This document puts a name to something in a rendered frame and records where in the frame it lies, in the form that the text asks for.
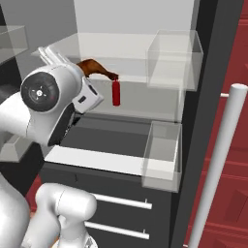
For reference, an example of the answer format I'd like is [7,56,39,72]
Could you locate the white fridge drawer handle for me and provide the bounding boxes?
[83,220,151,240]
[90,193,153,211]

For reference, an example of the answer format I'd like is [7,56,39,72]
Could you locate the brown chicken drumstick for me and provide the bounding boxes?
[77,58,120,81]

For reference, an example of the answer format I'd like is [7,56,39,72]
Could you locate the dark grey fridge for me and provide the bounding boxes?
[0,0,221,248]

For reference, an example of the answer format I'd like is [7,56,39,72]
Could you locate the clear fridge door bin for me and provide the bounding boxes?
[145,29,204,92]
[140,120,184,194]
[0,24,29,66]
[0,133,35,163]

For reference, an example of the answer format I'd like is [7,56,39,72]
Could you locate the dark grey fridge drawer front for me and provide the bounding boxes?
[38,162,173,248]

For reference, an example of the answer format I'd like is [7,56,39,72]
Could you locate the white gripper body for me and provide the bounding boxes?
[37,46,79,70]

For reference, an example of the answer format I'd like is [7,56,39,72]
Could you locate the dark grey fridge door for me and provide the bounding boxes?
[0,13,46,198]
[169,0,245,248]

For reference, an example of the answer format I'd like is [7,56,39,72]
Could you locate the white fridge shelf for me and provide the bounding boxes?
[44,144,178,177]

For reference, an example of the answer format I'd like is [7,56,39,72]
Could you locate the red cupboards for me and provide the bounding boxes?
[182,0,248,248]

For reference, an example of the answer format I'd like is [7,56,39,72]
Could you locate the white fridge door handle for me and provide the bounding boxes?
[188,82,248,248]

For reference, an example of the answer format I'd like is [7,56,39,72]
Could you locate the red bottle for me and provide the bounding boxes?
[111,79,122,108]

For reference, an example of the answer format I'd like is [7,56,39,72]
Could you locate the glass fridge shelf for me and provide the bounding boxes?
[30,32,197,83]

